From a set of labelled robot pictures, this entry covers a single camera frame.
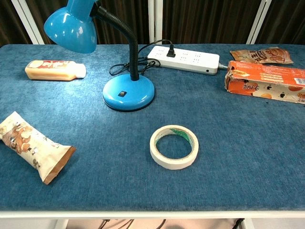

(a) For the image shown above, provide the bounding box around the blue gooseneck desk lamp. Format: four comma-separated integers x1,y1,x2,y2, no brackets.
43,0,156,112

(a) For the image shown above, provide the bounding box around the cream masking tape roll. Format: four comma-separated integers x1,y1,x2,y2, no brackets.
149,125,200,170

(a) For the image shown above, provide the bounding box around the white power strip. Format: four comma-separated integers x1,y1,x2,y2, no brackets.
147,45,220,76

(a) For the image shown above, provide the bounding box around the blue table cloth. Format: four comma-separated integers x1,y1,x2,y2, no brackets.
0,43,305,213

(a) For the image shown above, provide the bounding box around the dark brown curtain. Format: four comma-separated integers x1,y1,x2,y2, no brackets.
0,0,32,48
25,0,150,45
162,0,262,45
254,0,305,45

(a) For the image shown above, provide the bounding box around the orange red small packet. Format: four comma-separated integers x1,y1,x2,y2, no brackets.
24,60,87,82

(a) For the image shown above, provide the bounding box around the orange cardboard snack box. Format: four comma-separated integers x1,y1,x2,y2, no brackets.
224,60,305,105

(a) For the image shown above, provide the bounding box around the beige cartoon snack bag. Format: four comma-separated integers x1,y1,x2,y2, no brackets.
0,111,77,186

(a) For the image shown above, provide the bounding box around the orange spouted food pouch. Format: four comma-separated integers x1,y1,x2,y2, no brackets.
229,47,294,65

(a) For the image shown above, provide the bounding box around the black power cable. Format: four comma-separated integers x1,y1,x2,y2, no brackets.
109,39,176,76

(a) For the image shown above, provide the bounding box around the white frame post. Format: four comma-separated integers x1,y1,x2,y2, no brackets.
245,0,272,45
10,0,45,45
147,0,163,45

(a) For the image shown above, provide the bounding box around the white table frame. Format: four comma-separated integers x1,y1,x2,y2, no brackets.
0,209,305,229

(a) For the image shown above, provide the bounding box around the black floor cable bundle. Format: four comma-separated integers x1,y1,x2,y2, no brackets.
97,219,167,229

